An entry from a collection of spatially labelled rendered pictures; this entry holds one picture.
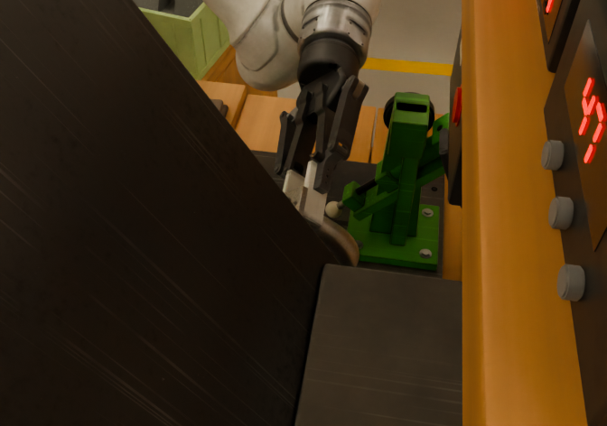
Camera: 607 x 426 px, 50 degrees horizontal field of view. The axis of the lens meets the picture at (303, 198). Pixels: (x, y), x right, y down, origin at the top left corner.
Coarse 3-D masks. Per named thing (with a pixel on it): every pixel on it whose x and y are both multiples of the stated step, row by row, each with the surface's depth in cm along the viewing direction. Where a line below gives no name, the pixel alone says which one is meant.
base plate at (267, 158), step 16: (272, 160) 122; (272, 176) 119; (336, 176) 119; (352, 176) 119; (368, 176) 119; (336, 192) 116; (432, 192) 116; (400, 272) 104; (416, 272) 104; (432, 272) 104
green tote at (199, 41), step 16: (160, 16) 147; (176, 16) 146; (192, 16) 146; (208, 16) 152; (160, 32) 150; (176, 32) 149; (192, 32) 148; (208, 32) 155; (224, 32) 163; (176, 48) 151; (192, 48) 150; (208, 48) 157; (224, 48) 166; (192, 64) 154; (208, 64) 158
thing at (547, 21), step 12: (540, 0) 36; (552, 0) 33; (564, 0) 31; (576, 0) 30; (540, 12) 35; (552, 12) 33; (564, 12) 30; (540, 24) 35; (552, 24) 32; (564, 24) 31; (552, 36) 32; (564, 36) 31; (552, 48) 32; (564, 48) 31; (552, 60) 32; (552, 72) 32
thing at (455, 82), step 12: (456, 48) 60; (456, 60) 59; (456, 72) 58; (456, 84) 56; (456, 96) 51; (456, 108) 50; (456, 120) 51; (456, 132) 52; (456, 144) 51; (456, 156) 50; (456, 168) 49; (456, 180) 50; (456, 192) 51; (456, 204) 52
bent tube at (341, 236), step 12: (288, 192) 70; (300, 192) 68; (300, 204) 68; (324, 228) 71; (336, 228) 72; (324, 240) 72; (336, 240) 72; (348, 240) 74; (336, 252) 74; (348, 252) 74; (348, 264) 77
